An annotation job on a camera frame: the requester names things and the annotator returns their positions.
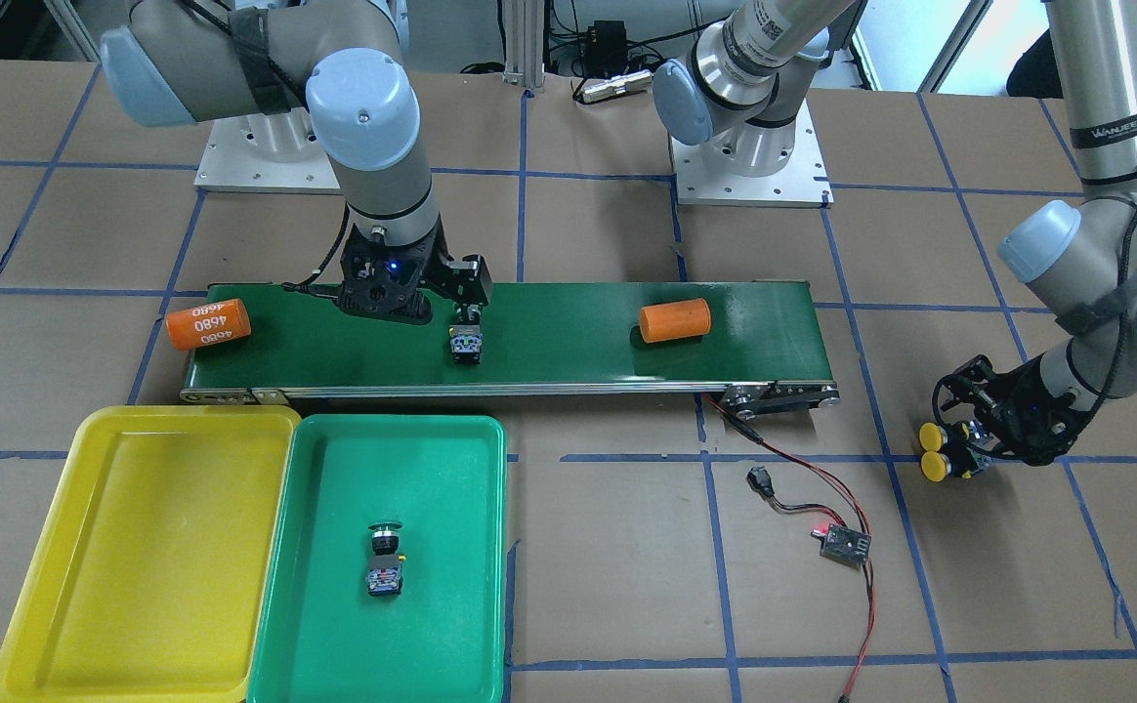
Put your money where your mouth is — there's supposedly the yellow push button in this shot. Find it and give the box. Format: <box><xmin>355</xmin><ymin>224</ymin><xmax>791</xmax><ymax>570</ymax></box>
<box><xmin>918</xmin><ymin>446</ymin><xmax>993</xmax><ymax>483</ymax></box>
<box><xmin>918</xmin><ymin>420</ymin><xmax>981</xmax><ymax>450</ymax></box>

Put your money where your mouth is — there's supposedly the green conveyor belt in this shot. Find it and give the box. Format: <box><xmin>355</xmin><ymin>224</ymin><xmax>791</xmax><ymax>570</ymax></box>
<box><xmin>180</xmin><ymin>281</ymin><xmax>838</xmax><ymax>419</ymax></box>

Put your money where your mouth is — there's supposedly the small motor controller board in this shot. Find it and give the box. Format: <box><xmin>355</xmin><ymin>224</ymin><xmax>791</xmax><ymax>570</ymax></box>
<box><xmin>816</xmin><ymin>523</ymin><xmax>871</xmax><ymax>568</ymax></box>

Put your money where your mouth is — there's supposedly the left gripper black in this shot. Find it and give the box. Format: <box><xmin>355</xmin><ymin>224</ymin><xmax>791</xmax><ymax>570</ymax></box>
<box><xmin>932</xmin><ymin>354</ymin><xmax>1082</xmax><ymax>466</ymax></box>

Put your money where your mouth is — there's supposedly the aluminium frame post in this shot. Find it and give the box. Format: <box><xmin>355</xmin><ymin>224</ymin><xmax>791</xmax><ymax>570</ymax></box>
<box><xmin>500</xmin><ymin>0</ymin><xmax>549</xmax><ymax>94</ymax></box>

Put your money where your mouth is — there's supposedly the plain orange cylinder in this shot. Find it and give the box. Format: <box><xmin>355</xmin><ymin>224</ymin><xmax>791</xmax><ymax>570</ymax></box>
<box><xmin>637</xmin><ymin>298</ymin><xmax>712</xmax><ymax>344</ymax></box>

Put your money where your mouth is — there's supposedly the green plastic tray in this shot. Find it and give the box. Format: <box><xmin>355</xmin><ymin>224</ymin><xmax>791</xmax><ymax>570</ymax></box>
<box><xmin>247</xmin><ymin>414</ymin><xmax>507</xmax><ymax>702</ymax></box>

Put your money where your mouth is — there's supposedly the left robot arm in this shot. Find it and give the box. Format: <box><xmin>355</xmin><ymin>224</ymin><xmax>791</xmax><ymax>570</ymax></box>
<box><xmin>653</xmin><ymin>1</ymin><xmax>1137</xmax><ymax>481</ymax></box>

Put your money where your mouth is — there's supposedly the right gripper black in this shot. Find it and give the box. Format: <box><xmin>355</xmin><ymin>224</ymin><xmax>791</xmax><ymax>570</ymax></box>
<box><xmin>335</xmin><ymin>220</ymin><xmax>493</xmax><ymax>332</ymax></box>

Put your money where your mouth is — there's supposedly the red black power cable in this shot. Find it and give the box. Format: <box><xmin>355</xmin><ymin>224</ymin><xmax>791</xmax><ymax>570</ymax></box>
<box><xmin>703</xmin><ymin>391</ymin><xmax>877</xmax><ymax>703</ymax></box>

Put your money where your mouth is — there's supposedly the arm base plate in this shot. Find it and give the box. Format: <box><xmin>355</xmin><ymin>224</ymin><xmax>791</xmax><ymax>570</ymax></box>
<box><xmin>194</xmin><ymin>107</ymin><xmax>340</xmax><ymax>195</ymax></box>
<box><xmin>669</xmin><ymin>102</ymin><xmax>835</xmax><ymax>208</ymax></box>

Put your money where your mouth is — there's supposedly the green push button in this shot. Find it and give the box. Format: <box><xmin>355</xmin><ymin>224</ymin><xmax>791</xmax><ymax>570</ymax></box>
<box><xmin>448</xmin><ymin>324</ymin><xmax>484</xmax><ymax>365</ymax></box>
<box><xmin>364</xmin><ymin>520</ymin><xmax>406</xmax><ymax>598</ymax></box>

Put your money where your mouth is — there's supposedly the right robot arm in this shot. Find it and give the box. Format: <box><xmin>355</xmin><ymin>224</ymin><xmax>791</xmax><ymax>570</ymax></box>
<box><xmin>99</xmin><ymin>1</ymin><xmax>492</xmax><ymax>325</ymax></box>

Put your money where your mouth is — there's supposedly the orange cylinder with numbers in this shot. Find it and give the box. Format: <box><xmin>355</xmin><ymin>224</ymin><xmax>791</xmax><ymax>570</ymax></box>
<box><xmin>165</xmin><ymin>299</ymin><xmax>252</xmax><ymax>352</ymax></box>

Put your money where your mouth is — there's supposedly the yellow plastic tray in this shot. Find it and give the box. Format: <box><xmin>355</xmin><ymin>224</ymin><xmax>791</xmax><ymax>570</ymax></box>
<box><xmin>0</xmin><ymin>405</ymin><xmax>300</xmax><ymax>702</ymax></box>

